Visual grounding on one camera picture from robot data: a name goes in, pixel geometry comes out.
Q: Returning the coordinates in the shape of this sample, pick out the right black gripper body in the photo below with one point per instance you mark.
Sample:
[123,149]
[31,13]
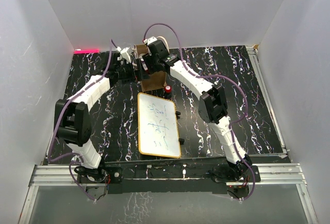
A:
[151,63]

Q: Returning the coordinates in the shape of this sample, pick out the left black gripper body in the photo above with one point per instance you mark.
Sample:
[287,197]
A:
[126,72]

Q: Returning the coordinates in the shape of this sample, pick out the brown canvas bag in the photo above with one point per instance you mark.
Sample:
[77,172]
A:
[156,80]

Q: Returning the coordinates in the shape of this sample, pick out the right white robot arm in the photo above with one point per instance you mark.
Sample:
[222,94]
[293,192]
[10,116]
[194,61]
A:
[212,101]

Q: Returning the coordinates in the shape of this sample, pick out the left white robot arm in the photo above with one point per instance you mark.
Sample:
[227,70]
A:
[72,122]

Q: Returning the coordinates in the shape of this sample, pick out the pink tape strip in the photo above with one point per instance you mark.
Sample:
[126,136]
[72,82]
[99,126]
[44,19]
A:
[86,51]

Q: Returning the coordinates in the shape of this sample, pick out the black board clip upper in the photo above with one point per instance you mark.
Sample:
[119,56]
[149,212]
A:
[178,113]

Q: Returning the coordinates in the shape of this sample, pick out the black board clip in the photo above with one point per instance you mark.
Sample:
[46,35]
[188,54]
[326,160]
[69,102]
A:
[181,141]
[178,113]

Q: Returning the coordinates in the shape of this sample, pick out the white dry-erase board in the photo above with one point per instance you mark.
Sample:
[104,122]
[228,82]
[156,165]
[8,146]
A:
[157,127]

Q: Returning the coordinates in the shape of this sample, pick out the black board clip lower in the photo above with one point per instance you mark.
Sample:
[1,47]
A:
[181,141]

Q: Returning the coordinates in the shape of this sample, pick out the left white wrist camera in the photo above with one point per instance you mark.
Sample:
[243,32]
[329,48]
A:
[125,53]

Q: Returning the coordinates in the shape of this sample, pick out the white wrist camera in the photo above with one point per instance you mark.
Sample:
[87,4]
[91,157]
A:
[125,53]
[149,40]

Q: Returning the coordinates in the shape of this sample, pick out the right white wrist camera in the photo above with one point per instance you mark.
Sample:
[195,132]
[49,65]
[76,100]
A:
[149,40]

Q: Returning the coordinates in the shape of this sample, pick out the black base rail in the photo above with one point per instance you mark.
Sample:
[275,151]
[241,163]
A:
[214,175]

